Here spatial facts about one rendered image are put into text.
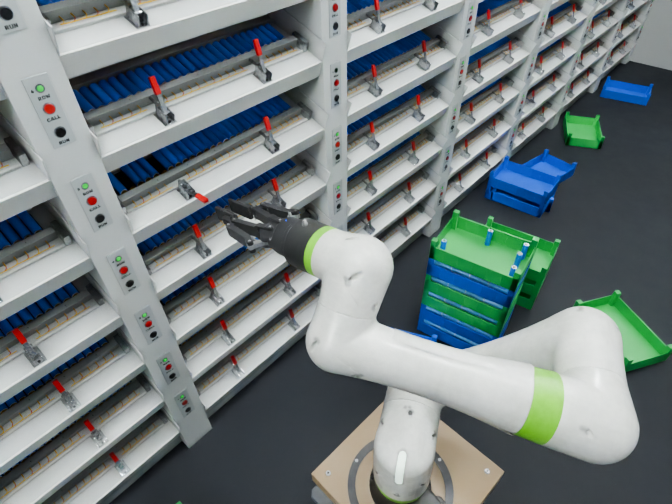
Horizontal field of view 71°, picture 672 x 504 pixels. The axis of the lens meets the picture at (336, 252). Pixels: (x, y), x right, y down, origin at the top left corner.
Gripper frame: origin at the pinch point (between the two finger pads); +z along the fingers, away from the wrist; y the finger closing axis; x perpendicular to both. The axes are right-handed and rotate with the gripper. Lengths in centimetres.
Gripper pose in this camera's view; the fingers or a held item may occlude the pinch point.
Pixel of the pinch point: (233, 212)
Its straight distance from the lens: 101.1
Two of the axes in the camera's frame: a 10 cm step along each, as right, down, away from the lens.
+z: -7.3, -3.1, 6.1
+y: 6.7, -5.2, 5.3
